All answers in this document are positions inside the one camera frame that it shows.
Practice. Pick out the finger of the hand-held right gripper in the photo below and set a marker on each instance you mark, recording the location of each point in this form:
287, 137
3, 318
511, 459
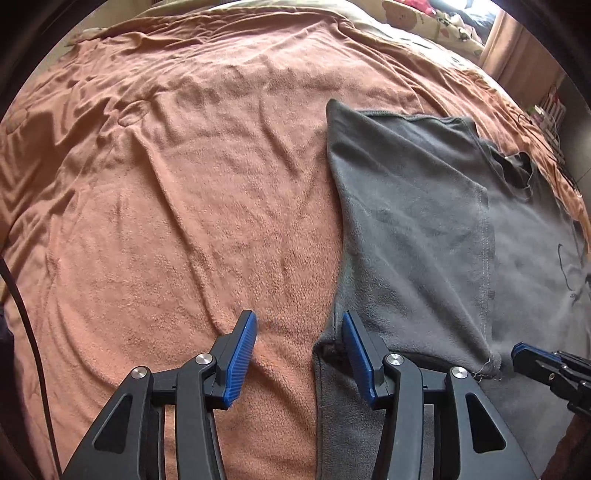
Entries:
577, 367
535, 362

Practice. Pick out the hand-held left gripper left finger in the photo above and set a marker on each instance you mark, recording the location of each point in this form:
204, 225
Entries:
240, 355

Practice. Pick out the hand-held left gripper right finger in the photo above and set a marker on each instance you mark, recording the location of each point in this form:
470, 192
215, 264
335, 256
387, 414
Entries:
358, 355

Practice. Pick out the grey t-shirt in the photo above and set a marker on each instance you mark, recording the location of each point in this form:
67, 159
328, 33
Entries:
415, 221

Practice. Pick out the brown fleece blanket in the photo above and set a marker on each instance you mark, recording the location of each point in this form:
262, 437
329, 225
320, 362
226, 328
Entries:
184, 184

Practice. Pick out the white storage rack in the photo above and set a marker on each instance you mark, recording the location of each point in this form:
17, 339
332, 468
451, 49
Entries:
551, 108

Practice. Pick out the pink curtain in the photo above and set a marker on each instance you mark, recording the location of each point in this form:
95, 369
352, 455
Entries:
503, 41

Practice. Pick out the beige bed sheet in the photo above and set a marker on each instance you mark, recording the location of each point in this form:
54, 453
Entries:
364, 18

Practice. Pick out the bear print pillow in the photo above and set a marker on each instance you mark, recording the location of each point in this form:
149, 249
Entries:
429, 21

